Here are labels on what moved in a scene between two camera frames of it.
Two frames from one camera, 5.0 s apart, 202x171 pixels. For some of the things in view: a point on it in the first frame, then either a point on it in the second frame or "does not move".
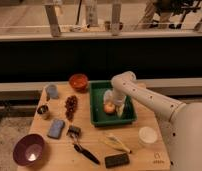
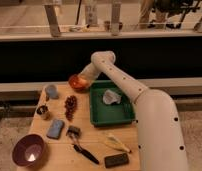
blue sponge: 56,128 does not move
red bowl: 79,82 does not move
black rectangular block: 117,160 does not move
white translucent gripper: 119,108 → 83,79
